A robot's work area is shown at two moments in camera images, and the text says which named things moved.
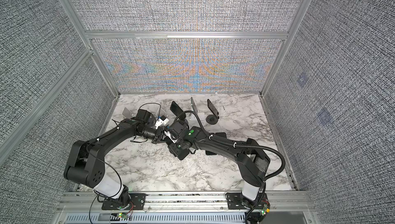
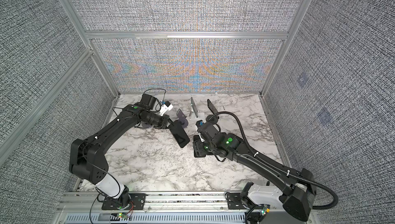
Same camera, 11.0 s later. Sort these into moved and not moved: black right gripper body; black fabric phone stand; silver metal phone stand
Moved: black right gripper body
Not moved: black fabric phone stand; silver metal phone stand
